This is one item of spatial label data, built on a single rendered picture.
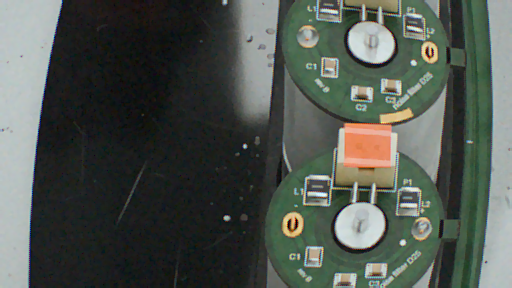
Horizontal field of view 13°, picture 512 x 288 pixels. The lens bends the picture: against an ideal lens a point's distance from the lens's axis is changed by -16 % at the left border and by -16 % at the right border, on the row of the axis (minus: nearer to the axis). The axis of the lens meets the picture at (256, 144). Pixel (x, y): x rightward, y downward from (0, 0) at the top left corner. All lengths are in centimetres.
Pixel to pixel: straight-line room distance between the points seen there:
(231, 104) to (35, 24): 5
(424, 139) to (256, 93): 5
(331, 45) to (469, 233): 4
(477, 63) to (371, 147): 3
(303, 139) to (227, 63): 5
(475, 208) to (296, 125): 4
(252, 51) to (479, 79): 7
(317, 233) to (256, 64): 7
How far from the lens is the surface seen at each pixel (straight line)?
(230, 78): 40
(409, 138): 34
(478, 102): 34
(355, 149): 32
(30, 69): 41
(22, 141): 40
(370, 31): 34
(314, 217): 33
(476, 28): 34
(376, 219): 33
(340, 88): 34
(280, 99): 38
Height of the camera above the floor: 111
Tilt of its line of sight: 62 degrees down
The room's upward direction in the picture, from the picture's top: straight up
